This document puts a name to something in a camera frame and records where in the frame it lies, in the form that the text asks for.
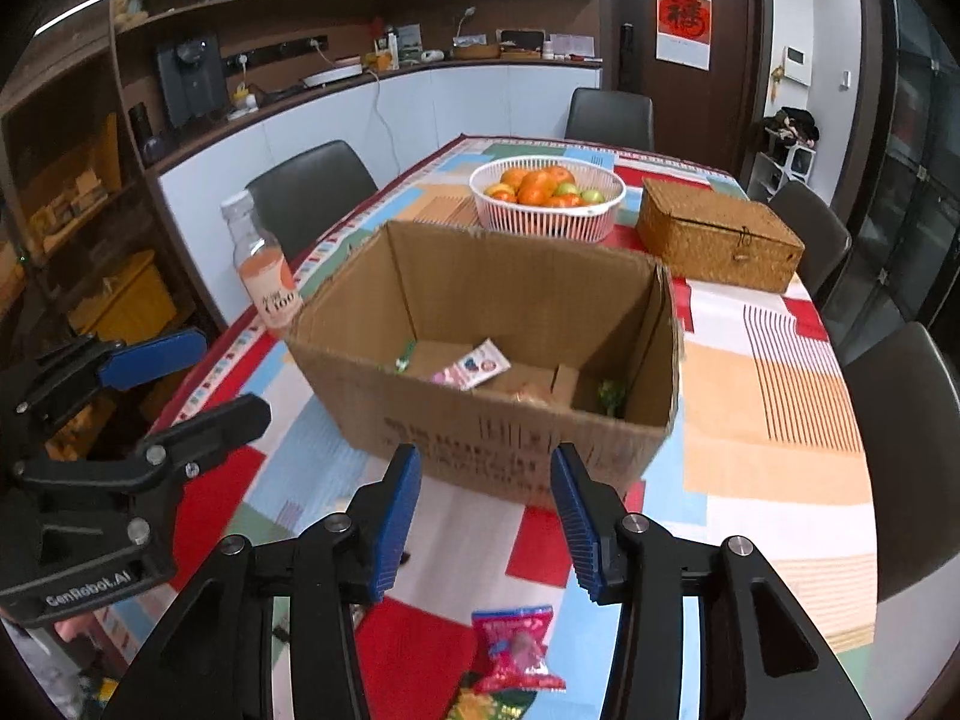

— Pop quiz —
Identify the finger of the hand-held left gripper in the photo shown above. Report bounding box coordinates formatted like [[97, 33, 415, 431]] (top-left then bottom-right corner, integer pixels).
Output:
[[11, 394, 272, 496], [15, 328, 209, 413]]

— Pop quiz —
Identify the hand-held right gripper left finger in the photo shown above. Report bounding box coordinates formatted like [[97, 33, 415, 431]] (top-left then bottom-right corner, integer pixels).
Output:
[[101, 444, 422, 720]]

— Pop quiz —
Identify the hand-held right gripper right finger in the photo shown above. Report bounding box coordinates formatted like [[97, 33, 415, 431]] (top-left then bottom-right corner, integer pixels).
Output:
[[550, 442, 875, 720]]

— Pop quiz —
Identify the red snack packet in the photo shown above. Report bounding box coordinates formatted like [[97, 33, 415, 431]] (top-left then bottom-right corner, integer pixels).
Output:
[[471, 605, 567, 695]]

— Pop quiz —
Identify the pink snack packet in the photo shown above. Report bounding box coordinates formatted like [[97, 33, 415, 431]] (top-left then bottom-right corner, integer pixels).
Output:
[[431, 339, 513, 391]]

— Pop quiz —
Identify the dark green snack packet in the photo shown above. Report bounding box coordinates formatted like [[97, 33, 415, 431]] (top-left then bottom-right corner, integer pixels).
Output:
[[450, 686, 537, 720]]

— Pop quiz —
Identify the brown cardboard box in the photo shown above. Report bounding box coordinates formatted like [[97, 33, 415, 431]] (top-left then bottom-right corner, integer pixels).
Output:
[[285, 221, 685, 511]]

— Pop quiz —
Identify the yellow storage box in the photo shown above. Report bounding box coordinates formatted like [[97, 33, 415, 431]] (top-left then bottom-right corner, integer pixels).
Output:
[[71, 251, 177, 346]]

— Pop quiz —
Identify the clear bottle with orange label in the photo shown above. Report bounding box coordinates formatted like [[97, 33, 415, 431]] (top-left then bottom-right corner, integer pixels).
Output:
[[220, 191, 305, 338]]

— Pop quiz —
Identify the dark grey dining chair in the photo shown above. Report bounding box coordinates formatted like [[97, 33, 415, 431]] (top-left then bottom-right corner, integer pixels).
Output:
[[564, 88, 655, 151], [246, 140, 380, 260], [766, 181, 854, 301], [840, 322, 960, 605]]

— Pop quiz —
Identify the black countertop appliance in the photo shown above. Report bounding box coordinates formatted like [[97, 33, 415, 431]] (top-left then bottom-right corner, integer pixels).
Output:
[[155, 34, 227, 128]]

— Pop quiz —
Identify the white plastic fruit basket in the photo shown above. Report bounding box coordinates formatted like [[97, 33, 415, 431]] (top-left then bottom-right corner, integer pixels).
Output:
[[469, 156, 628, 243]]

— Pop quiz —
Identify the woven wicker lidded box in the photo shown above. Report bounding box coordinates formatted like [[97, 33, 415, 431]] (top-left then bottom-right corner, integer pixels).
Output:
[[636, 178, 806, 295]]

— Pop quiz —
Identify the white flat kitchen scale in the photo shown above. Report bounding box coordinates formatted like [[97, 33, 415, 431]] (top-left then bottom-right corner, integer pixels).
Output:
[[300, 64, 362, 87]]

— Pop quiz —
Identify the pile of oranges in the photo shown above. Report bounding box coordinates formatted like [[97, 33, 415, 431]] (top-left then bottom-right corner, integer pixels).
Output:
[[484, 165, 593, 209]]

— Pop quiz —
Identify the white rack with dark bags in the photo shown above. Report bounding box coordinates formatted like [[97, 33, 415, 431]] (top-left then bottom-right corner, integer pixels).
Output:
[[750, 109, 820, 200]]

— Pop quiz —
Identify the dark brown door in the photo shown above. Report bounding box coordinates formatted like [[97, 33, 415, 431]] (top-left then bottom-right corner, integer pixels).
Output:
[[607, 0, 773, 181]]

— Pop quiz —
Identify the black framed glass door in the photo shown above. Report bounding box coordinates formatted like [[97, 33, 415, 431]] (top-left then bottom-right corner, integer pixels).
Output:
[[840, 0, 960, 331]]

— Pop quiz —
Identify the red and white wall calendar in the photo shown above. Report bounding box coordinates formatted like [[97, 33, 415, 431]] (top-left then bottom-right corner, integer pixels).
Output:
[[655, 0, 712, 72]]

